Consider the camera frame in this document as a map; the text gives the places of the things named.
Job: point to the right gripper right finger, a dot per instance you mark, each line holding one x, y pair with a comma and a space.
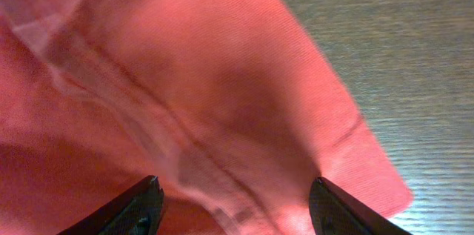
335, 212

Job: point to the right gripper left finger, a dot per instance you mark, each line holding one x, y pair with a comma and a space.
137, 211

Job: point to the orange FRAM t-shirt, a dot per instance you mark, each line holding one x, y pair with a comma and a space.
228, 102

